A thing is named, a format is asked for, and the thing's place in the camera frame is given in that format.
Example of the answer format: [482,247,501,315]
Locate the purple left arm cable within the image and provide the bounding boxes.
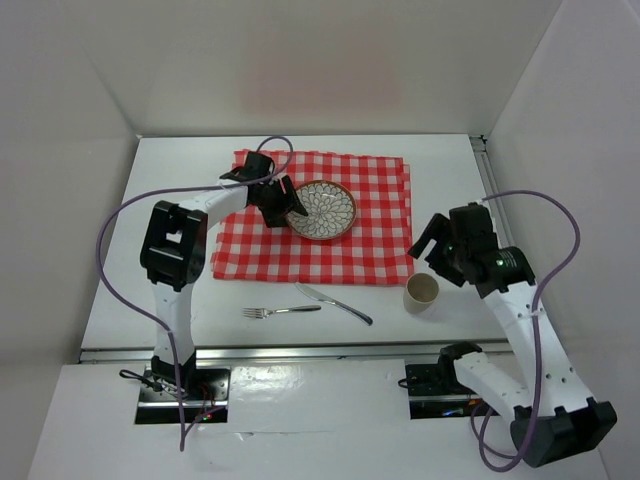
[95,136,295,451]

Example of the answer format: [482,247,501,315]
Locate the red white checkered cloth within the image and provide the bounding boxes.
[211,151,414,286]

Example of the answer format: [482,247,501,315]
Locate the floral patterned ceramic plate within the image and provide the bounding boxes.
[287,180,357,241]

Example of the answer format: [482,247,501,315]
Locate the beige paper cup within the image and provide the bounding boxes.
[403,273,440,315]

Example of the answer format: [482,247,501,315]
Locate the silver fork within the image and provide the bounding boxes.
[242,305,321,319]

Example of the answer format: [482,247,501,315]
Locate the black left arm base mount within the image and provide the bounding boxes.
[119,368,231,425]

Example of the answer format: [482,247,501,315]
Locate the silver table knife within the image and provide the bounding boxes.
[295,282,373,326]

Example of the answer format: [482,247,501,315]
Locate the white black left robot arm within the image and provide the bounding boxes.
[140,151,306,399]

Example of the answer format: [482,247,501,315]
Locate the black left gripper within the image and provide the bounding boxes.
[252,175,307,228]

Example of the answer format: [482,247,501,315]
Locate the aluminium frame rail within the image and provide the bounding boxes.
[78,133,516,364]

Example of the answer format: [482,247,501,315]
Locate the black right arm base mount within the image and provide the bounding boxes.
[397,364,487,420]

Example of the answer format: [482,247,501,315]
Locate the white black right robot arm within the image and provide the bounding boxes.
[409,203,617,468]

